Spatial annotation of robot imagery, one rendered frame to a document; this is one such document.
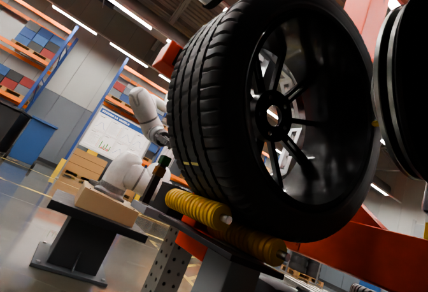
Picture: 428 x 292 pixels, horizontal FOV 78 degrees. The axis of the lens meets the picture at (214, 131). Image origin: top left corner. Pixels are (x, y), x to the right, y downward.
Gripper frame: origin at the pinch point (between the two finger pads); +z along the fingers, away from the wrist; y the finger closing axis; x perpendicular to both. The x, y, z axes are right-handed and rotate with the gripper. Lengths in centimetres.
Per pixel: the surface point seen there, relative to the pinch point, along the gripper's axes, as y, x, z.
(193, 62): -32, -21, 45
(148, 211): -2.7, 24.1, 12.8
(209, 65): -32, -20, 53
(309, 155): 25, -24, 40
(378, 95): -17, -27, 77
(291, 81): 12, -45, 26
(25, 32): -177, -17, -1006
